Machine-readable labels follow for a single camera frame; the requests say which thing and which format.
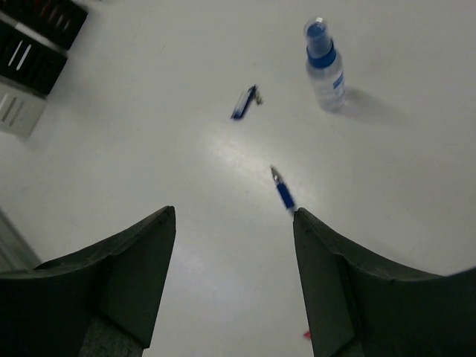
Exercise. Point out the blue pen cap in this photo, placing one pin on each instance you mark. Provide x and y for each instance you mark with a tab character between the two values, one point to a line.
252	95

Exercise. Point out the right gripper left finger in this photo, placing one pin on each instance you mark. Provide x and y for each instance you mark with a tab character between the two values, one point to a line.
102	300

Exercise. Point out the black mesh container front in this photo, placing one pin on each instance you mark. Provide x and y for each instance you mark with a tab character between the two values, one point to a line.
28	62

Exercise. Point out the black mesh container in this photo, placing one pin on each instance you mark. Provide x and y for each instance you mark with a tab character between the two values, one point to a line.
59	21
28	62

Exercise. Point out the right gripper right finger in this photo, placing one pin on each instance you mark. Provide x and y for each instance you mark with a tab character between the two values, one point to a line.
359	303

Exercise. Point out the black mesh container rear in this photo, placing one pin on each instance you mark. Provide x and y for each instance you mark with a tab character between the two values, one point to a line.
59	21

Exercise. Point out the white mesh container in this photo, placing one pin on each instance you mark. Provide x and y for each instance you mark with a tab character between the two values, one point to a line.
20	110

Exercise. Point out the clear spray bottle blue cap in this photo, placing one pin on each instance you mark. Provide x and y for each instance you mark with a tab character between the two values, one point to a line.
324	65

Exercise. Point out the blue pen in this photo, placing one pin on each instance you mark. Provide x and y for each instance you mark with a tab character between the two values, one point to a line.
283	190

